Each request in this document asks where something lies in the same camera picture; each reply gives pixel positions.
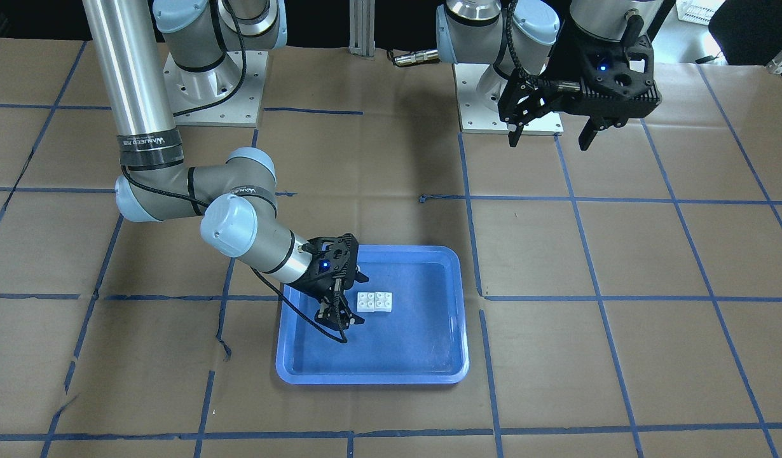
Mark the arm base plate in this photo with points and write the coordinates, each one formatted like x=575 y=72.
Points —
x=478 y=88
x=187 y=90

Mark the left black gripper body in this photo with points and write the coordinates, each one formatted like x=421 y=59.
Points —
x=573 y=67

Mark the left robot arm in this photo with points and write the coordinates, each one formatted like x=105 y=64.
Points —
x=519 y=36

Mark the white block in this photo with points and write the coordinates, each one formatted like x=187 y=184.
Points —
x=383 y=301
x=367 y=301

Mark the blue plastic tray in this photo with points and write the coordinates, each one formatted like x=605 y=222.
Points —
x=423 y=340

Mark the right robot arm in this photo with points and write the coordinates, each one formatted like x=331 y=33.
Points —
x=236 y=199

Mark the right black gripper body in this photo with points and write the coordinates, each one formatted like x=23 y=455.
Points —
x=315 y=280

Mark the aluminium frame post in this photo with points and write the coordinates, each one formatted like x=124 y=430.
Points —
x=361 y=26

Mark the brown paper table cover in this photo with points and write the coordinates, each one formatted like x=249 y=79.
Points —
x=621 y=301

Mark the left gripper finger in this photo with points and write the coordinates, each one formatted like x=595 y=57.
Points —
x=516 y=130
x=588 y=134

